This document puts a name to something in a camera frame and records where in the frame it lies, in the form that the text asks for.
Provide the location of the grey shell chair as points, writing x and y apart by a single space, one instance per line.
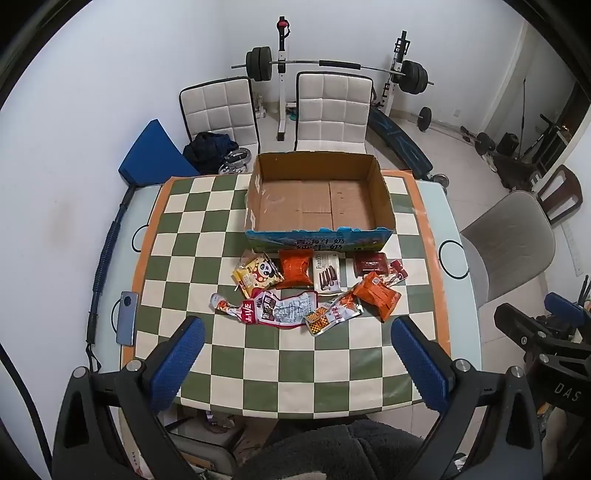
512 240

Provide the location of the yellow panda snack packet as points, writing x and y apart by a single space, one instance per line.
261 273

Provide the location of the chrome weight plates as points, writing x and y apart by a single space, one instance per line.
235 160

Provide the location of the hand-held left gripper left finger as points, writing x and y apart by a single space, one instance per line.
178 364

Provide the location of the large white red packet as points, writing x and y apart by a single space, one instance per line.
281 310

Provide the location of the dark red snack packet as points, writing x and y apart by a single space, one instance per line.
369 263

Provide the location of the brown wooden chair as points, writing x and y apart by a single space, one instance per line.
561 194

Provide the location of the small orange white packet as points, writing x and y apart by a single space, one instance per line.
225 305

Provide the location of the barbell with black plates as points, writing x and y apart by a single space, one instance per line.
258 64

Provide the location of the green white checkered tablecloth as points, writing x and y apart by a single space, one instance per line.
286 369

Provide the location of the orange multi-pack snack packet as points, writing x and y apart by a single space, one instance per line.
376 294

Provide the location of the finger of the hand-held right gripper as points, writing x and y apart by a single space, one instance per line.
561 305
521 325

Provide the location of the cardboard box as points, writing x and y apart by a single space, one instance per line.
318 198

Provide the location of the person's dark fleece clothing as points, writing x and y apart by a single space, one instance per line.
341 450

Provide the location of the silver waffle snack packet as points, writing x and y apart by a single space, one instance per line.
321 323

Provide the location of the red spicy strip packet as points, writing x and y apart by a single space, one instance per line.
344 305

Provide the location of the dark jacket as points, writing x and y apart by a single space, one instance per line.
207 150

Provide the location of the small red white packet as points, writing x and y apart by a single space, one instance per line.
397 271

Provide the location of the white chocolate stick packet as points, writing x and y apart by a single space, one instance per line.
328 270

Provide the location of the blue wedge cushion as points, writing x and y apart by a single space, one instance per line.
154 154

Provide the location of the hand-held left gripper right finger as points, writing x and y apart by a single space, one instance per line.
422 369

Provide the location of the white padded chair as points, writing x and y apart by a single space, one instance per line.
330 110
219 108

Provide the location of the white squat rack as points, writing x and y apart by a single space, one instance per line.
282 92

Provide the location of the black exercise machine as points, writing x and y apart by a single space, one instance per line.
531 161

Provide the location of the blue black weight bench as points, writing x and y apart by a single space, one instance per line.
401 143

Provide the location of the orange-red snack packet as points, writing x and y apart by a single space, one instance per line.
295 268

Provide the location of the black weight plate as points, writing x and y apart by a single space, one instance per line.
425 117

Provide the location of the black dumbbell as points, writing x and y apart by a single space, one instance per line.
482 142

